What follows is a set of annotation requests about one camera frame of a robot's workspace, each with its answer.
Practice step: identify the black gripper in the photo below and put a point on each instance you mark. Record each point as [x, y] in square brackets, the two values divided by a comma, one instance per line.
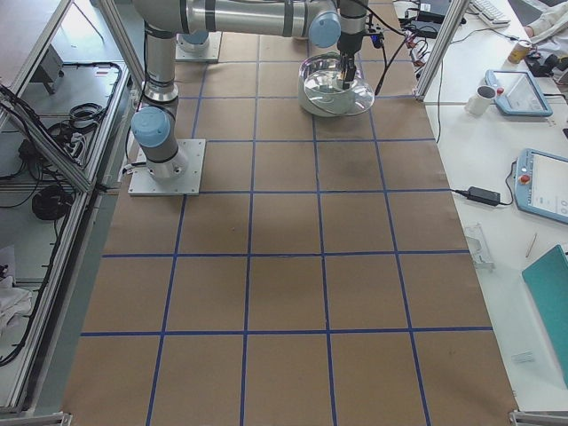
[346, 43]

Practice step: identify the glass pot lid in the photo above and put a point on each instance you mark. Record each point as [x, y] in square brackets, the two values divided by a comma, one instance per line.
[321, 93]

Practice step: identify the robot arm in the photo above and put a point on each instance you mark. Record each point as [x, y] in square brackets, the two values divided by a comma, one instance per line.
[196, 41]
[323, 23]

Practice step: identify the pale green electric pot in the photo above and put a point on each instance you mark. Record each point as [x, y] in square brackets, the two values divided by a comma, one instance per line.
[322, 61]

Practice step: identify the white mug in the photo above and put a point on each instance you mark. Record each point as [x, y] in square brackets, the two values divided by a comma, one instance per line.
[480, 100]

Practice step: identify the white keyboard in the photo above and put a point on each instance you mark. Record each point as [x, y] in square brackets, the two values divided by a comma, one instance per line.
[489, 13]

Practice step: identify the far teach pendant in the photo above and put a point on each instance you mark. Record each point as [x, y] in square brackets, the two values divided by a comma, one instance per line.
[518, 94]

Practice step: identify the teach pendant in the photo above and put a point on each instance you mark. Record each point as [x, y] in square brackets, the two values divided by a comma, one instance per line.
[518, 94]
[540, 184]

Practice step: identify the yellow can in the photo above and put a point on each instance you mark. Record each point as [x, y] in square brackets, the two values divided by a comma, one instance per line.
[519, 51]

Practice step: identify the black power adapter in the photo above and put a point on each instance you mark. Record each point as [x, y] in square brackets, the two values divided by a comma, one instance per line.
[484, 196]

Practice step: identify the near teach pendant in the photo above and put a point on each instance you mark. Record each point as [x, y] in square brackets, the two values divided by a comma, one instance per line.
[540, 184]

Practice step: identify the clear plastic holder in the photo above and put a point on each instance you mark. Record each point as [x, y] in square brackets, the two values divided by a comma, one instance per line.
[478, 248]

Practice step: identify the wooden stick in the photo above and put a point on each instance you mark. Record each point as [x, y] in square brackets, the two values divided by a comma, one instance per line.
[531, 245]

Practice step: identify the teal folder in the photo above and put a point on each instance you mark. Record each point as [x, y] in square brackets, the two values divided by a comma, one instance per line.
[546, 280]

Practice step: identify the aluminium frame post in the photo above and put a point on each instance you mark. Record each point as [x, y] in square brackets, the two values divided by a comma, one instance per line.
[445, 36]

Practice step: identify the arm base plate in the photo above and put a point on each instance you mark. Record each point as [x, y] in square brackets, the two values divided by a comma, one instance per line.
[209, 55]
[180, 175]

